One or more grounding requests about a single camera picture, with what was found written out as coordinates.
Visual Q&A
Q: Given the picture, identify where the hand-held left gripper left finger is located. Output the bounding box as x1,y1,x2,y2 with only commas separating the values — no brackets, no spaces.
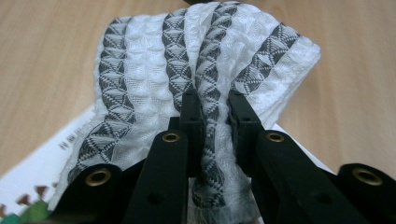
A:
168,89,207,179

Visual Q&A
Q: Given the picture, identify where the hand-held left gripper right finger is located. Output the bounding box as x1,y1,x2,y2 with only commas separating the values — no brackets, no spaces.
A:
226,89,266,176

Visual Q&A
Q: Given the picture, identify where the white grey-striped waffle cloth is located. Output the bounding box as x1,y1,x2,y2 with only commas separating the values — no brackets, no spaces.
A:
48,0,322,224

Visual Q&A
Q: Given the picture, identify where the white caterpillar picture book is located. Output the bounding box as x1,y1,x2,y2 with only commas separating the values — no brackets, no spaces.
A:
0,104,336,224

